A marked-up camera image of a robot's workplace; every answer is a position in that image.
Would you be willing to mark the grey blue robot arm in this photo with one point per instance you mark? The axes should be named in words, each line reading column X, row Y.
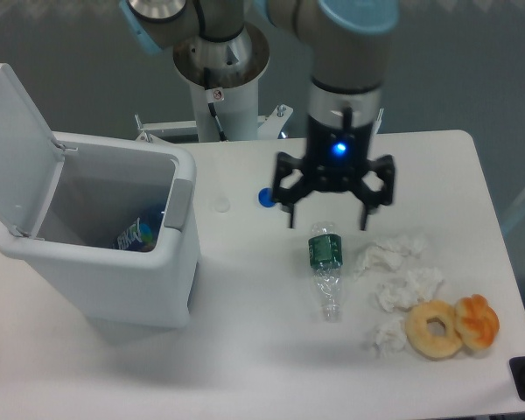
column 349, row 43

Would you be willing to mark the middle crumpled white tissue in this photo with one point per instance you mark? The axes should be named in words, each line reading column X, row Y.
column 418, row 286

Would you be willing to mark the ring doughnut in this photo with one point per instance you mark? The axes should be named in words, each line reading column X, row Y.
column 430, row 329

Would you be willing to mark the crumpled white tissue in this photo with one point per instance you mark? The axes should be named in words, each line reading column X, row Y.
column 389, row 337
column 388, row 253
column 418, row 286

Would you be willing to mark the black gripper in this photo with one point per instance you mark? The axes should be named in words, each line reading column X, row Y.
column 335, row 161

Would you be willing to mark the blue bottle cap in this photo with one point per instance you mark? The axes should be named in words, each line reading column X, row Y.
column 265, row 198

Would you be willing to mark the orange twisted bread roll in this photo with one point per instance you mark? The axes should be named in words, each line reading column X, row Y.
column 476, row 322

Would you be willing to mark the lower crumpled white tissue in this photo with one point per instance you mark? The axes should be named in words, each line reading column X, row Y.
column 389, row 337

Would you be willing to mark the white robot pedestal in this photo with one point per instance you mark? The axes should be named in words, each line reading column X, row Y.
column 223, row 80

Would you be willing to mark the blue snack packet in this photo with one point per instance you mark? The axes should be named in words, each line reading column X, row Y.
column 142, row 234

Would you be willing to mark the white plastic trash can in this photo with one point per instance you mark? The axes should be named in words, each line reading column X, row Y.
column 104, row 185

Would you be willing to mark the upper crumpled white tissue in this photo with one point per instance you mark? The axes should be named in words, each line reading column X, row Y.
column 388, row 253

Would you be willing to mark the crushed clear plastic bottle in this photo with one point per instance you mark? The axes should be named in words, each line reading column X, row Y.
column 326, row 262

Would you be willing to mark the white bottle cap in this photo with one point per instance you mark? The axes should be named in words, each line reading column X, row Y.
column 221, row 205

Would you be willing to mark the white trash can lid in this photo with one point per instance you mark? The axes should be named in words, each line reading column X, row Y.
column 31, row 159

